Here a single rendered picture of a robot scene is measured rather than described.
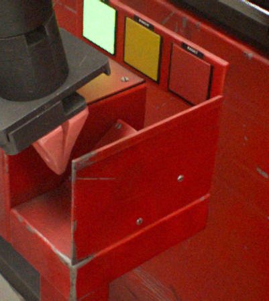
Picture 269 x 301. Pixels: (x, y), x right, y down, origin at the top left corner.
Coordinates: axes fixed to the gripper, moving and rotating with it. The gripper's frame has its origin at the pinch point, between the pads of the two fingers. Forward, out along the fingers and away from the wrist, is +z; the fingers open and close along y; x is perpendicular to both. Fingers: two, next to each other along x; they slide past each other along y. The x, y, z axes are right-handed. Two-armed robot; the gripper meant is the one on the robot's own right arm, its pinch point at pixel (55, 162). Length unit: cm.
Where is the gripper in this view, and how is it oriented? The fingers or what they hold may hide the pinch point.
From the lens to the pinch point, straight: 65.4
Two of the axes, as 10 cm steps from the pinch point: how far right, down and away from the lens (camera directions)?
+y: 7.5, -5.4, 3.9
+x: -6.5, -4.7, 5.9
